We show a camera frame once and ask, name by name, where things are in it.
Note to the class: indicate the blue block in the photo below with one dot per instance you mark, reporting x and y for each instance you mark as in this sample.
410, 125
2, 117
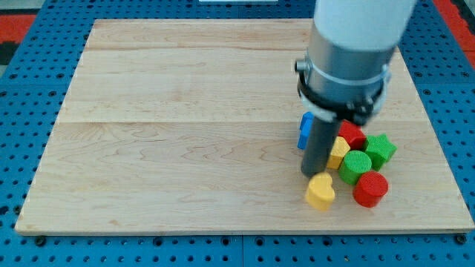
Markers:
305, 126

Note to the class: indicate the yellow heart block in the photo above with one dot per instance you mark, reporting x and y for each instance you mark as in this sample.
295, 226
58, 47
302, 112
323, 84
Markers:
320, 193

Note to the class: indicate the yellow pentagon block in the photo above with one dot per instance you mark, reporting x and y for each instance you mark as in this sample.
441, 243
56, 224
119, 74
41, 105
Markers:
339, 150

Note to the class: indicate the green cylinder block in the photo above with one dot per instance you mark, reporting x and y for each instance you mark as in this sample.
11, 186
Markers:
354, 164

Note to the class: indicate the green star block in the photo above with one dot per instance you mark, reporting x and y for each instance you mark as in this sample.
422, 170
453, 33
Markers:
379, 149

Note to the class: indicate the red cylinder block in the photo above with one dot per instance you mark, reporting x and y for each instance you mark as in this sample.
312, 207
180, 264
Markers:
370, 189

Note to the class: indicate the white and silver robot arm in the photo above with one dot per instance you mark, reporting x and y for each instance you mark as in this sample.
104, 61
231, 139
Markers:
346, 69

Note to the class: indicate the wooden board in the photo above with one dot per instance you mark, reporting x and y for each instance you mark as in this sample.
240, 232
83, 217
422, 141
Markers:
190, 127

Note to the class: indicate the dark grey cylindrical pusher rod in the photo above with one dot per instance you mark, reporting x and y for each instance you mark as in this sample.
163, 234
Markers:
319, 144

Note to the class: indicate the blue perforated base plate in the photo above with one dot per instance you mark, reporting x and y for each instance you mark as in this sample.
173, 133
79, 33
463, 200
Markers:
38, 75

